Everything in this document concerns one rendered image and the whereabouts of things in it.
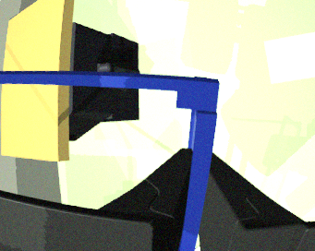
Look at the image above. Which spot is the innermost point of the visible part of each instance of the grey flat panel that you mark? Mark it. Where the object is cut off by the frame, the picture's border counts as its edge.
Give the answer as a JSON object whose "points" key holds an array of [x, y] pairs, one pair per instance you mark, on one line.
{"points": [[25, 177]]}

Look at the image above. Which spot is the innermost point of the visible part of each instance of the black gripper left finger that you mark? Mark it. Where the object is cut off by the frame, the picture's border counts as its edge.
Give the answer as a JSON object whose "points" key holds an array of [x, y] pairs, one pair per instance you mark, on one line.
{"points": [[149, 217]]}

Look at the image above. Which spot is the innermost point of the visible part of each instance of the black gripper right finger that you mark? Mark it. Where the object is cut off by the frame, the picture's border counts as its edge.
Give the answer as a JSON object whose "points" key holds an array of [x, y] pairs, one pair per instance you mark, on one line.
{"points": [[237, 216]]}

